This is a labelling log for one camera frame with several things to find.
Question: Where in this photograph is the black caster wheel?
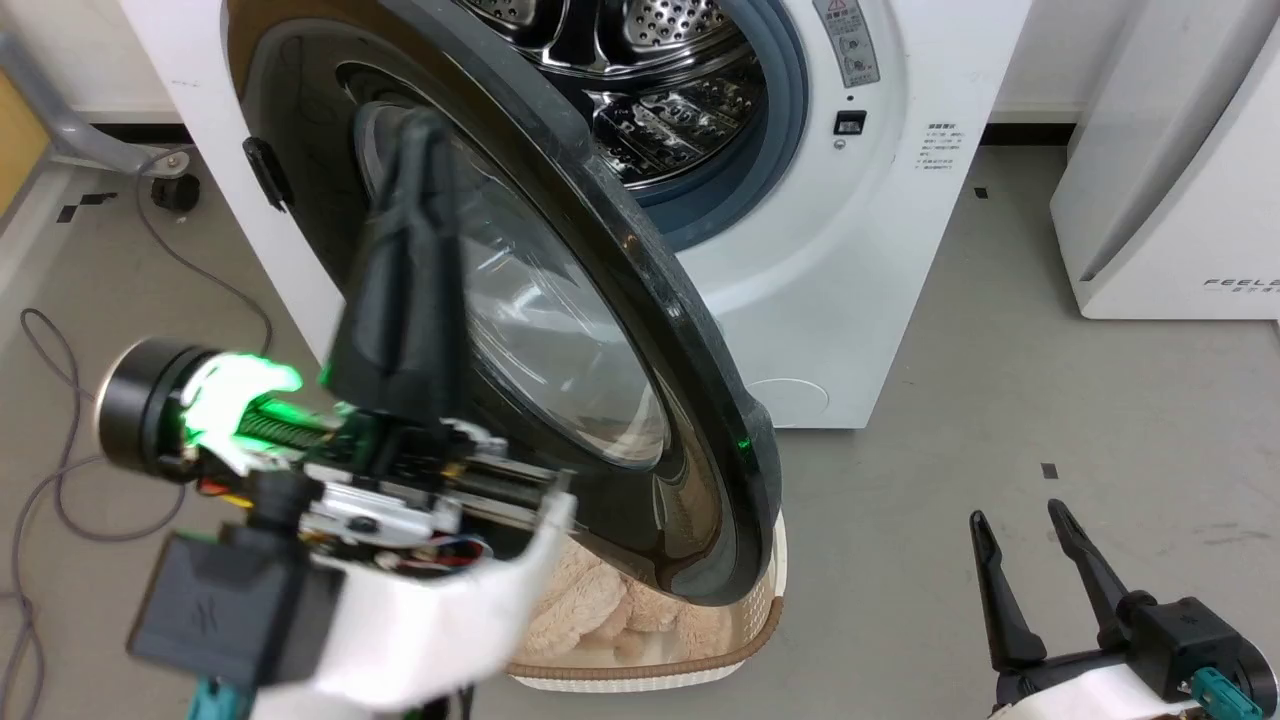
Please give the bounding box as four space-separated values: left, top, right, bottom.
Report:
150 172 202 214

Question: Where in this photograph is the white laundry basket brown rim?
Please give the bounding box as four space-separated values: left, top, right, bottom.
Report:
505 508 791 694

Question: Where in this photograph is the grey metal frame leg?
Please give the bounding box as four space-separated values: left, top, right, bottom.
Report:
0 30 193 174

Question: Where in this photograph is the light wooden board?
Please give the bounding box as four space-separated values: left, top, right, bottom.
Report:
0 70 52 217

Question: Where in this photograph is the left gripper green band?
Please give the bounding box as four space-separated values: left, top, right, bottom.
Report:
97 340 578 720

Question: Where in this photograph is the grey floor cable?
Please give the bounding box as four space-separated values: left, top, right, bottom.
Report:
0 150 274 720

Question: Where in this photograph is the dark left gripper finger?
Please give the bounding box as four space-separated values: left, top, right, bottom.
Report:
400 124 468 423
325 106 433 413

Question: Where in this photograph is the white appliance with grey lettering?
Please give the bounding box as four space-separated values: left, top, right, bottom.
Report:
1049 0 1280 322

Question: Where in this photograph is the black round washer door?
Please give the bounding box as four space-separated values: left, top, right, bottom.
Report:
222 0 783 608

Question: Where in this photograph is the beige plush toy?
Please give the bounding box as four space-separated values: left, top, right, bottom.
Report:
520 540 736 667

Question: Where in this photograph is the white front-load washing machine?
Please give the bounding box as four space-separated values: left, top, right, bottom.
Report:
118 0 1033 431

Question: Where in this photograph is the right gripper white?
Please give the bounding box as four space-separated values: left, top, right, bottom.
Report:
968 498 1280 720

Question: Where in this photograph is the black door latch hook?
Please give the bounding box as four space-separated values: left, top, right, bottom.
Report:
243 136 295 213

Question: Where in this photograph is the perforated steel washer drum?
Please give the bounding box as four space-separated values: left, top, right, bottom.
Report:
455 0 771 191

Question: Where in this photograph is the grey warning sticker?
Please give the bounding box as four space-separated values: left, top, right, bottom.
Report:
812 0 883 89

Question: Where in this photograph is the grey-blue rubber door gasket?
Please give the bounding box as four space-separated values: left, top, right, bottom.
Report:
630 0 811 256

